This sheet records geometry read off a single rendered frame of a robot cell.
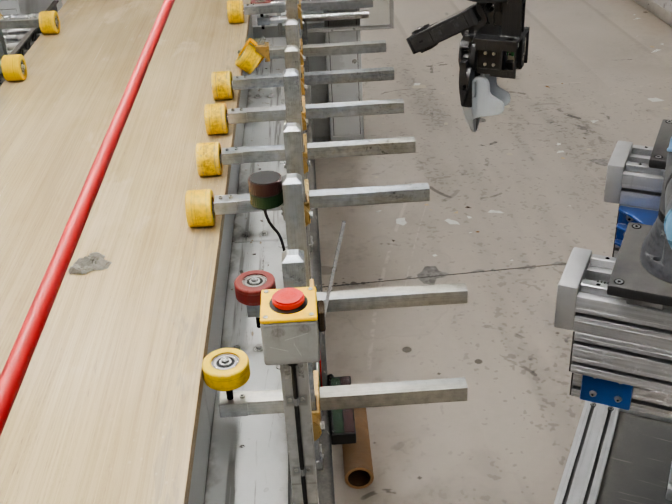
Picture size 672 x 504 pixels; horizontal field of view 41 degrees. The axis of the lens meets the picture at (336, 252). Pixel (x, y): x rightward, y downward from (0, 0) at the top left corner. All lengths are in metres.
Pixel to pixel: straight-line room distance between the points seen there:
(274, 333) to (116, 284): 0.76
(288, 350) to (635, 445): 1.49
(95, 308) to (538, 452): 1.44
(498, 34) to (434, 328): 1.97
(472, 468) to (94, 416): 1.39
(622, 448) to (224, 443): 1.08
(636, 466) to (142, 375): 1.32
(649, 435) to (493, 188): 1.84
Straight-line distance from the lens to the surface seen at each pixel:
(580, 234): 3.74
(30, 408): 1.56
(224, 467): 1.77
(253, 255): 2.39
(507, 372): 2.96
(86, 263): 1.89
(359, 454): 2.55
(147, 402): 1.50
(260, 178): 1.59
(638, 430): 2.50
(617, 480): 2.36
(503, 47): 1.26
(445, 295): 1.78
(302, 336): 1.10
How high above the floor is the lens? 1.84
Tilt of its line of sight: 31 degrees down
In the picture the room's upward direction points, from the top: 3 degrees counter-clockwise
